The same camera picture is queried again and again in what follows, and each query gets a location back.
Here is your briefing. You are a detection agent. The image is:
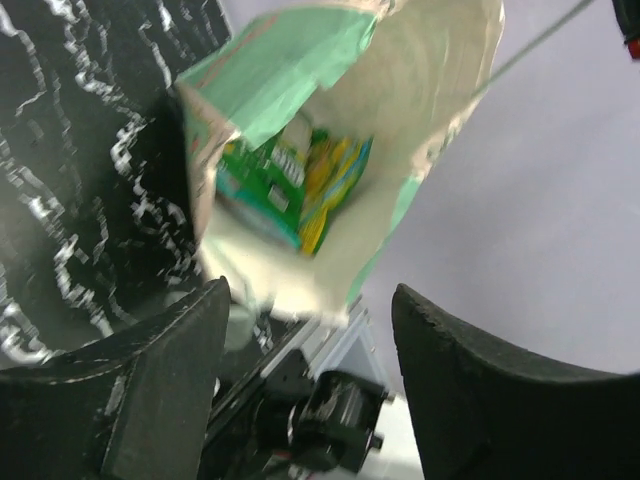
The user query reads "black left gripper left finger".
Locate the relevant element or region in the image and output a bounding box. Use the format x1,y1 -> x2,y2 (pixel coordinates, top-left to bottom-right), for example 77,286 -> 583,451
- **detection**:
1,278 -> 231,479

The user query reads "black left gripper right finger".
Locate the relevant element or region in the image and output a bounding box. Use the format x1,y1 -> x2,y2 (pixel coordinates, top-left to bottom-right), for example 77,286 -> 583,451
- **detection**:
392,284 -> 639,479

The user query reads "green yellow candy packet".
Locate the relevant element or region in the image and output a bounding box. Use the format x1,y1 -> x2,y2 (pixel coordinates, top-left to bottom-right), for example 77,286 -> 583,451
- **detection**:
216,129 -> 373,256

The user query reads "green illustrated paper gift bag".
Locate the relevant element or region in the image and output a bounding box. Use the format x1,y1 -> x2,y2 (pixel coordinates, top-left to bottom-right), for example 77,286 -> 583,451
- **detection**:
175,1 -> 505,325

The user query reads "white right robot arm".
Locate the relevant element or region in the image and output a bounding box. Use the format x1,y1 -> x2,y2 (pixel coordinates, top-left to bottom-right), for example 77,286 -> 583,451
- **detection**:
197,349 -> 394,479

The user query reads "aluminium frame rail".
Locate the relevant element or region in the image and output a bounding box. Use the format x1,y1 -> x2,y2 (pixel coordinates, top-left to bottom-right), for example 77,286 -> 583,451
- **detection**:
259,294 -> 431,480

